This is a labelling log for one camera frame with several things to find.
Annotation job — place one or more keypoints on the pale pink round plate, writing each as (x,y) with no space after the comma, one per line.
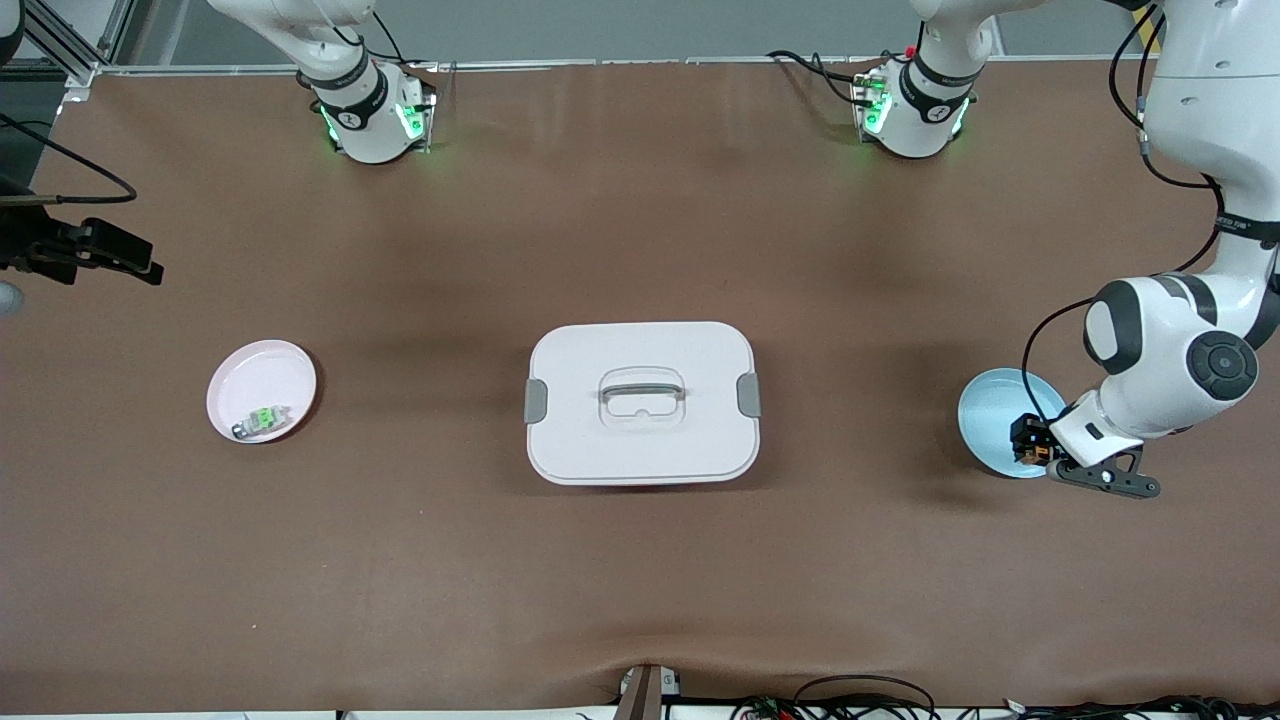
(255,375)

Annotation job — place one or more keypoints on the orange and black switch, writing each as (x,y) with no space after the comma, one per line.
(1025,430)

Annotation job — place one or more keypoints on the brown table mat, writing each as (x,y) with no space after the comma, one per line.
(640,580)

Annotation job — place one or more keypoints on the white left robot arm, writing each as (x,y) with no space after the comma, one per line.
(1150,330)

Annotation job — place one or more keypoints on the white lidded container grey latches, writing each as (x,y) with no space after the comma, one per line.
(640,450)

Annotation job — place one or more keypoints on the green and silver switch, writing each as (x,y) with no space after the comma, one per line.
(264,418)

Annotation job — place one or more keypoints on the aluminium frame profile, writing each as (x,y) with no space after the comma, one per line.
(60,50)

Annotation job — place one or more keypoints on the metal table edge bracket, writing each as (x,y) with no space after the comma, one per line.
(645,695)

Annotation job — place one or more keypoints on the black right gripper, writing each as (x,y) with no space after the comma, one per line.
(38,247)

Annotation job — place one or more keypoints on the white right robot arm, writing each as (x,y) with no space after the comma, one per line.
(350,110)

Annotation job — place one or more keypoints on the light blue round plate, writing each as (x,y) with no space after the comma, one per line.
(985,420)

